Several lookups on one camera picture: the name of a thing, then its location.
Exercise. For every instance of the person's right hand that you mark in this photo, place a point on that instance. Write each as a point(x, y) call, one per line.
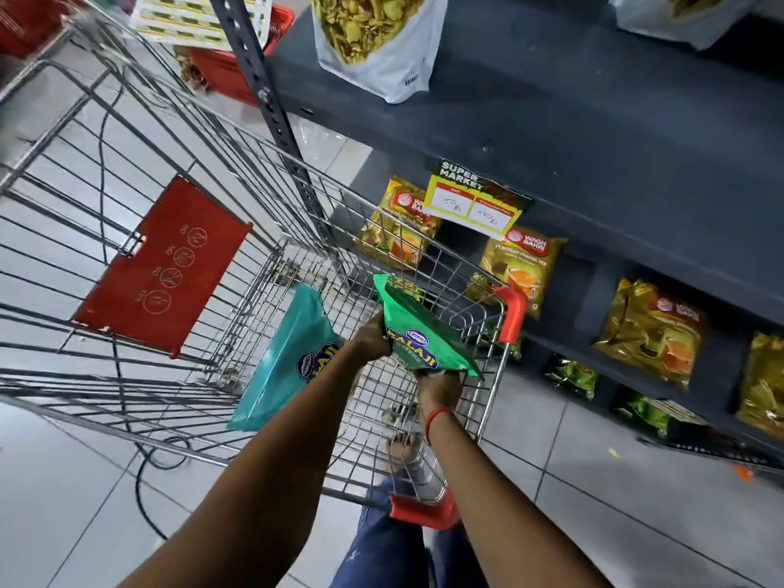
point(440, 391)

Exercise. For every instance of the person's left hand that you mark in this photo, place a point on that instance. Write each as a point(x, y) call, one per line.
point(372, 339)

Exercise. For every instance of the person's left fingers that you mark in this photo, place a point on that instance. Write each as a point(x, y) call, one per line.
point(384, 344)

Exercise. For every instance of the person's right fingers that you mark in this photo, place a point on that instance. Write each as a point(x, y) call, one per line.
point(438, 377)

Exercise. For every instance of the green snack packet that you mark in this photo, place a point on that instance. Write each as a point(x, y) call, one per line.
point(422, 336)

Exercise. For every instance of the person's right forearm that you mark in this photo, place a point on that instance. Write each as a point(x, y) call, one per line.
point(496, 508)

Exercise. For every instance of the person's left forearm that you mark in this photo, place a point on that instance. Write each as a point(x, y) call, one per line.
point(269, 477)

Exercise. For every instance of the green foil packet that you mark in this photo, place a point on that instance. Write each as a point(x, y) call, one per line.
point(573, 376)
point(642, 413)
point(493, 342)

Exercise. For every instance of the person's foot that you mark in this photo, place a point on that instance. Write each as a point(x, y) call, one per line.
point(401, 453)

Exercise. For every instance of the teal snack packet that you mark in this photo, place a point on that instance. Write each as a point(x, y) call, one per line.
point(288, 361)

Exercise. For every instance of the yellow tea packet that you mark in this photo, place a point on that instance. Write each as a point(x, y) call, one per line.
point(398, 223)
point(520, 269)
point(762, 385)
point(652, 330)

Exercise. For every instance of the yellow and green price tag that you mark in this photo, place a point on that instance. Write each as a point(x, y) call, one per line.
point(471, 202)

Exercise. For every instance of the person's blue jeans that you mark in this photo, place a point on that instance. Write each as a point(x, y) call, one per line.
point(392, 554)

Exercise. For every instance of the red cart seat flap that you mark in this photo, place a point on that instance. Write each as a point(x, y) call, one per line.
point(165, 263)

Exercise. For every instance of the slotted grey steel upright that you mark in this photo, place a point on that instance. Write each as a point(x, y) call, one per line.
point(269, 110)

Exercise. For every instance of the dark grey shelf unit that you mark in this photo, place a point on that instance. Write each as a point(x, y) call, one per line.
point(582, 134)

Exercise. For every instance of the white bag of yellow snack mix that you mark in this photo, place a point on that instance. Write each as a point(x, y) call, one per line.
point(680, 18)
point(380, 48)

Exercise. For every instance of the red plastic shopping basket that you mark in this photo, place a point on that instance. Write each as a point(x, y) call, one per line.
point(27, 21)
point(236, 70)

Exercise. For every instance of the small orange floor scrap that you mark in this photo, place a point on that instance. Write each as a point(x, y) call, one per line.
point(744, 473)

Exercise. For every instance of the sheet of yellow labels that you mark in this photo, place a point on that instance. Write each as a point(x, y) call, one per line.
point(196, 18)

